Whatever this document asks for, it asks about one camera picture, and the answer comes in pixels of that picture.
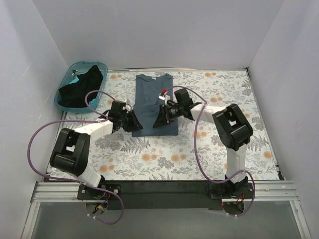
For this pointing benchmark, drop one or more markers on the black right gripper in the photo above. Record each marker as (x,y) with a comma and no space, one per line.
(165,114)

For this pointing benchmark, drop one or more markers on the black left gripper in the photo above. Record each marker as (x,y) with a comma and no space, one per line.
(130,119)

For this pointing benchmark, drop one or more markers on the blue-grey t shirt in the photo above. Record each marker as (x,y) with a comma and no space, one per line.
(147,105)

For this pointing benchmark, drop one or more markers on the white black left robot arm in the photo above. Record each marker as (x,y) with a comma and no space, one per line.
(71,151)

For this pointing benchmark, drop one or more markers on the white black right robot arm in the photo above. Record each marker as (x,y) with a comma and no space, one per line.
(232,126)

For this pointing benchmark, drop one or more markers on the floral table mat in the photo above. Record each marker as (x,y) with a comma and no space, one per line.
(122,157)

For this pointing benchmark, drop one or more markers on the teal cloth in bin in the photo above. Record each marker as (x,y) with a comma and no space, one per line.
(92,102)

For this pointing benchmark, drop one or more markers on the black t shirt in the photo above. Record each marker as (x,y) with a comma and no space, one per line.
(73,94)

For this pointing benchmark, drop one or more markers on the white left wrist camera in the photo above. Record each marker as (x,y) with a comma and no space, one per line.
(128,107)

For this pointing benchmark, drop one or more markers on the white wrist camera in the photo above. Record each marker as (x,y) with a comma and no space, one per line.
(164,95)
(128,107)

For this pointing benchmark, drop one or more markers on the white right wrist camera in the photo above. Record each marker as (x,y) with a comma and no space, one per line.
(164,95)

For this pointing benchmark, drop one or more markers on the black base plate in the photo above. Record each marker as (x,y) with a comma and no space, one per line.
(165,194)

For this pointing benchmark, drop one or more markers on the aluminium frame rail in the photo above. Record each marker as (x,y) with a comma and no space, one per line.
(266,190)

